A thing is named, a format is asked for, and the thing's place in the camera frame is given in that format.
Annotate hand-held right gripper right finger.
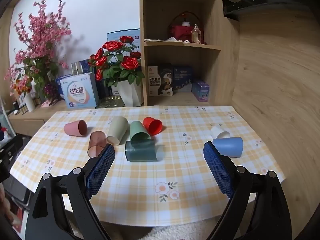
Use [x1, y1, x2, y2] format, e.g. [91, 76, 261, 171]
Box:
[203, 141, 293, 240]

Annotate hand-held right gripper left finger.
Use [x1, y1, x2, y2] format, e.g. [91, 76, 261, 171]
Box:
[25, 143, 116, 240]

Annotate transparent brown cup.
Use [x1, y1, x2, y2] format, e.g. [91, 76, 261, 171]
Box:
[87, 131, 107, 158]

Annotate blue cup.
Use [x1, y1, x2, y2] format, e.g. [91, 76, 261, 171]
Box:
[213, 137, 244, 158]

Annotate white cup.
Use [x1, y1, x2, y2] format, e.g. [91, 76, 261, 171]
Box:
[210, 126, 230, 139]

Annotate beige cup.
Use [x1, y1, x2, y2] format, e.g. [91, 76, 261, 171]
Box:
[106, 116, 129, 145]

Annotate transparent dark teal cup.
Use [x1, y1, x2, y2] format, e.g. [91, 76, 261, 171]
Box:
[124, 138, 158, 163]

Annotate pink cup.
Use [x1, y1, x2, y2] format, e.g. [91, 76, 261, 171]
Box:
[64, 120, 88, 137]

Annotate green cup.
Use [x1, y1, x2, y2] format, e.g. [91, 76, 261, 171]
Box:
[129, 121, 151, 142]

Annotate red cup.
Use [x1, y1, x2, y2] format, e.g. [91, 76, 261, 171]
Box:
[143, 117, 163, 136]

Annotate low wooden cabinet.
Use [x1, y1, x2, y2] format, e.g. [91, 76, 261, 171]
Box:
[8, 99, 68, 138]

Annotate white plastic bottle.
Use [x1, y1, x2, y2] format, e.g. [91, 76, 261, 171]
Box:
[24, 92, 36, 113]

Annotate yellow plaid tablecloth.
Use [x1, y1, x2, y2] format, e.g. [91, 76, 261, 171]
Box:
[9, 105, 287, 228]

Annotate green glass tray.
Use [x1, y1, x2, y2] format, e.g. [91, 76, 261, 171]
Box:
[95, 95, 126, 109]

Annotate white faceted vase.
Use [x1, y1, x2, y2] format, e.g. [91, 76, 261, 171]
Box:
[116, 79, 144, 107]

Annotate white box with pastel print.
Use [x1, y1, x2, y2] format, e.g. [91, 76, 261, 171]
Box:
[60, 72, 100, 109]

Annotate purple box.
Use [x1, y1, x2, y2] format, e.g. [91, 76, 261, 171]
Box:
[192, 79, 211, 102]

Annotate dark blue box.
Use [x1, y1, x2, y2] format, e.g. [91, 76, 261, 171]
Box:
[173, 66, 194, 93]

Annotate dark box with mushroom print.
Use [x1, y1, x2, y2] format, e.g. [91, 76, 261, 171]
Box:
[159, 63, 174, 97]

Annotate white and orange box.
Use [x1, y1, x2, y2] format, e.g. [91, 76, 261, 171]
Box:
[148, 65, 161, 97]

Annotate pink artificial blossom branches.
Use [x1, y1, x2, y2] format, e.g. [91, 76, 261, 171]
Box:
[4, 0, 73, 106]

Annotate red artificial rose bouquet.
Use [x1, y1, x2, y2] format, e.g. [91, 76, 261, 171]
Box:
[88, 36, 146, 88]

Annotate wooden shelf unit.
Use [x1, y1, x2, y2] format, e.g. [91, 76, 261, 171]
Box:
[139, 0, 241, 107]

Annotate blue and white box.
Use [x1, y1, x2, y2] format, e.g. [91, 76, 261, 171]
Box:
[107, 28, 140, 53]

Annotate clear glass bottle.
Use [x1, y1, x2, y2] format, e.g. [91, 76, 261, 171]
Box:
[191, 24, 201, 44]

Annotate folded white paper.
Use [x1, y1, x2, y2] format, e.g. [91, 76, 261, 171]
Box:
[144, 37, 184, 43]

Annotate red basket with handle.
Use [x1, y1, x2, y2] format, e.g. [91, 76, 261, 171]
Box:
[170, 11, 204, 44]

